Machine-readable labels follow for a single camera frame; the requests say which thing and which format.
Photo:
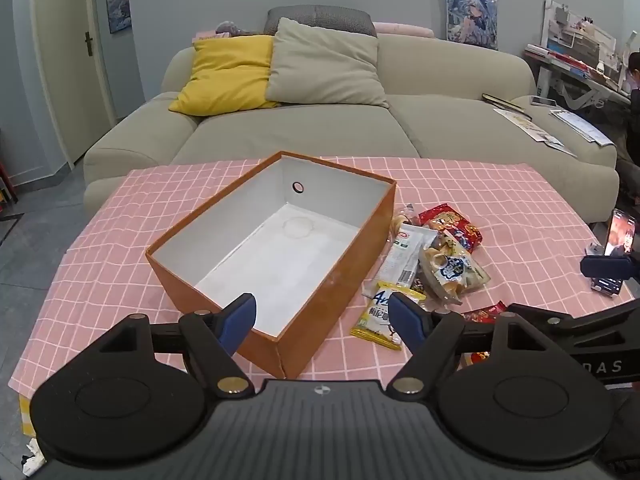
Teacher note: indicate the anime print pillow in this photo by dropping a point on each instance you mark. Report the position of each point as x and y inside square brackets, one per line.
[472, 15]

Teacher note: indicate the printed leaflet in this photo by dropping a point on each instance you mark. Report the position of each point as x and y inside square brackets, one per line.
[542, 135]

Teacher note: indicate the white green snack packet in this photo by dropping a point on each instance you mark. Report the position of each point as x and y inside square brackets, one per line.
[405, 255]

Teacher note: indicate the small red packet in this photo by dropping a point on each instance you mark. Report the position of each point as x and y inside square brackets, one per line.
[482, 312]

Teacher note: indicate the grey phone stand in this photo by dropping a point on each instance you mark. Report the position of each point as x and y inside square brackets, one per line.
[594, 250]

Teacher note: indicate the white phone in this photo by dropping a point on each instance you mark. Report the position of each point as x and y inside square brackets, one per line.
[544, 101]

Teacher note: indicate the orange cardboard box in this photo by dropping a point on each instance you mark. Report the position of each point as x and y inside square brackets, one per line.
[310, 320]

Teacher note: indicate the yellow board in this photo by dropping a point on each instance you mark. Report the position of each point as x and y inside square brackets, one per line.
[26, 415]

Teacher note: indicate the smartphone with lit screen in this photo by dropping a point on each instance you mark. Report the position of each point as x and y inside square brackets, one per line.
[620, 230]

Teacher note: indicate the round cake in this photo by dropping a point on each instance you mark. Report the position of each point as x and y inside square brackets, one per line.
[402, 220]

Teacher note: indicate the white door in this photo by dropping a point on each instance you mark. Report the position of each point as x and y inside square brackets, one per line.
[70, 60]

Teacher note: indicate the white desk shelf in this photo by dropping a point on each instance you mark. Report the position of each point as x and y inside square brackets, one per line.
[585, 35]

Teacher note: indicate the grey plush toy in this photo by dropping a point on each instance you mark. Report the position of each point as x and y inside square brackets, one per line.
[232, 27]

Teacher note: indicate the white crumpled paper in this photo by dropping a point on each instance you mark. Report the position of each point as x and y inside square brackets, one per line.
[34, 457]

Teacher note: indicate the dark book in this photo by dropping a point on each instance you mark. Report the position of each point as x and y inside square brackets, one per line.
[502, 101]

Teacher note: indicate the white paper sheets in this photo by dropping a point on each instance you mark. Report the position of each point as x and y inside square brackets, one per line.
[582, 127]

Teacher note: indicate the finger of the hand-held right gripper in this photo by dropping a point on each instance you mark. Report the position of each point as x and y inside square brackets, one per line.
[607, 266]
[590, 317]

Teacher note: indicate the beige pillow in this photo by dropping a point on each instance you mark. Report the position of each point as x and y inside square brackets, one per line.
[325, 65]

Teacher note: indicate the white yellow-edged snack packet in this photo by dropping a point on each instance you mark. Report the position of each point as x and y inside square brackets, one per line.
[375, 315]

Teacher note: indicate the white desk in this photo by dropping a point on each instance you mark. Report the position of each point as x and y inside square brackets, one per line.
[575, 87]

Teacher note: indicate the grey checkered pillow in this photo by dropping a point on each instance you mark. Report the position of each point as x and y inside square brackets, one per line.
[320, 17]

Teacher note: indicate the red snack packet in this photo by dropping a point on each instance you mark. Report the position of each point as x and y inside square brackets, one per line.
[450, 221]

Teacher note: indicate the pink checkered tablecloth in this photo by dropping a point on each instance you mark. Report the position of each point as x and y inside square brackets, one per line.
[150, 220]

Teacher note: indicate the pink blanket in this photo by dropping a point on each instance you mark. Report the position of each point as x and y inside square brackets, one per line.
[405, 29]

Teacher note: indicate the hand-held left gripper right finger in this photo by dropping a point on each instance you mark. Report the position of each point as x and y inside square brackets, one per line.
[407, 315]

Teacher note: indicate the clear pastry packet blue label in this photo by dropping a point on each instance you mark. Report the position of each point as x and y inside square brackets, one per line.
[452, 272]

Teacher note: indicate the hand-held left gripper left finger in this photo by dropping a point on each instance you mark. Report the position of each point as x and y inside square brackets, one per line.
[237, 317]

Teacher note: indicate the beige sofa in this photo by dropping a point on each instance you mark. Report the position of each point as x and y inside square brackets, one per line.
[300, 135]

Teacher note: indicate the yellow pillow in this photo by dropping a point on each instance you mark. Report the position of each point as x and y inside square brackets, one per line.
[225, 75]

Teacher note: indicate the printed booklet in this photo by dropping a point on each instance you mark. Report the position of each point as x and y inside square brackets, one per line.
[512, 115]

